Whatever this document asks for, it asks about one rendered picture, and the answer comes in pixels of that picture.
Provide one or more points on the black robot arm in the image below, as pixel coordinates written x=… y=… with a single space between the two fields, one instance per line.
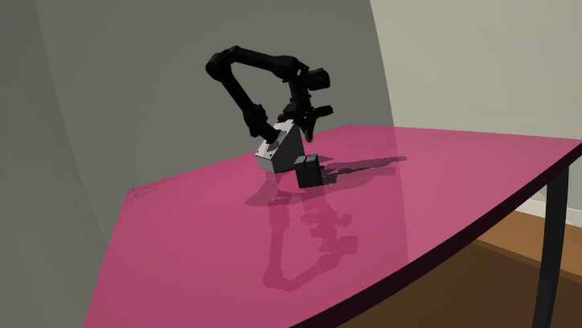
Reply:
x=284 y=67

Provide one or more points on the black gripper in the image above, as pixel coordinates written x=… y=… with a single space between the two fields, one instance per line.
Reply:
x=311 y=115

